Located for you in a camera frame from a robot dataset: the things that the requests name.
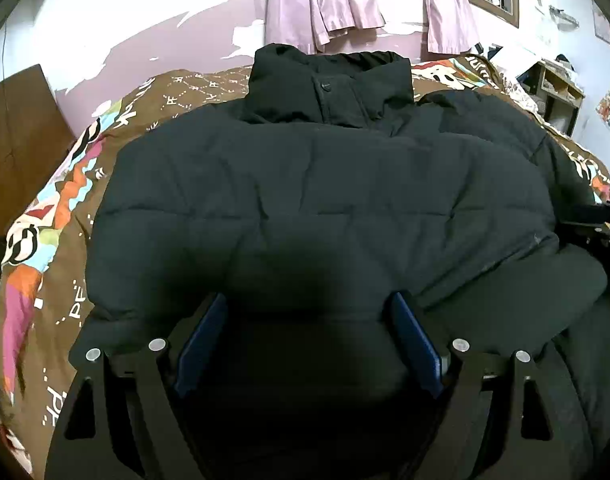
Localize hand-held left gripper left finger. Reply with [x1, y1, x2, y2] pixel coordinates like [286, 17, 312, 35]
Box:
[44, 291, 229, 480]

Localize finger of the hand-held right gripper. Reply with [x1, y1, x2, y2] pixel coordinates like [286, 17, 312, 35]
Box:
[568, 200, 610, 261]

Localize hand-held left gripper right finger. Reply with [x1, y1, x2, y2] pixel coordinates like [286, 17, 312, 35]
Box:
[389, 291, 593, 480]

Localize black puffer jacket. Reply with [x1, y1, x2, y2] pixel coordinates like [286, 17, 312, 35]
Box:
[67, 44, 610, 480]

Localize wooden shelf unit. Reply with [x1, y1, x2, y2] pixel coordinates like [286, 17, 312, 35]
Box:
[528, 59, 586, 137]

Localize white board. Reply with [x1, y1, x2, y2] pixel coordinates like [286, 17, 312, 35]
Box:
[489, 44, 542, 80]

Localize colourful printed blanket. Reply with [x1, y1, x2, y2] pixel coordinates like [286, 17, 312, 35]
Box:
[0, 55, 610, 477]

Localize narrow pink curtain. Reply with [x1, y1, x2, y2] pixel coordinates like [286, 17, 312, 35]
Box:
[422, 0, 481, 55]

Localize wooden headboard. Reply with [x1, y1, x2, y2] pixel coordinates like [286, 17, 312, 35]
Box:
[0, 64, 78, 242]

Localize knotted pink curtain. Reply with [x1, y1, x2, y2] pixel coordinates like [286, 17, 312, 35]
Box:
[264, 0, 387, 54]

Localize metal wall rack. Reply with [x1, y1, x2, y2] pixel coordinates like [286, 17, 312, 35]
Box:
[548, 5, 580, 28]

